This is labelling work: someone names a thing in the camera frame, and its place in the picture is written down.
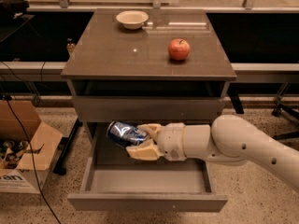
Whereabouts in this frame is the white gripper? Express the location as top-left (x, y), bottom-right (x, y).
top-left (126, 123), bottom-right (186, 161)

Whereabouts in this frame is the blue pepsi can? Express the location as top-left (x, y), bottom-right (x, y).
top-left (107, 121), bottom-right (149, 147)

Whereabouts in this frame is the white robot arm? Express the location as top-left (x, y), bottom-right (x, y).
top-left (126, 115), bottom-right (299, 191)

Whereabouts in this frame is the open grey middle drawer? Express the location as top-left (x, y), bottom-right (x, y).
top-left (66, 122), bottom-right (229, 213)

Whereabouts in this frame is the closed grey top drawer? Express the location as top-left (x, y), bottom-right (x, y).
top-left (72, 96), bottom-right (224, 123)

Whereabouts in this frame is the grey drawer cabinet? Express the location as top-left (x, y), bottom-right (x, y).
top-left (60, 8), bottom-right (237, 145)

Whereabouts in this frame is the red apple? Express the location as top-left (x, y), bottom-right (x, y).
top-left (168, 38), bottom-right (191, 61)

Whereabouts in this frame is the white bowl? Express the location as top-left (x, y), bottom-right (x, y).
top-left (116, 10), bottom-right (149, 30)

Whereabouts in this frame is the small bottle behind cabinet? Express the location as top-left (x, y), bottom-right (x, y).
top-left (66, 38), bottom-right (76, 55)

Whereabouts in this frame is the cardboard box with cans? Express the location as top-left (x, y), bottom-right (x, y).
top-left (0, 101), bottom-right (63, 194)

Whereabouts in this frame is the black bag on shelf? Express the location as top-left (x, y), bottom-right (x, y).
top-left (0, 0), bottom-right (29, 21)

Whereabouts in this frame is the black cable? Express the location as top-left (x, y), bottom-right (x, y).
top-left (0, 61), bottom-right (62, 224)

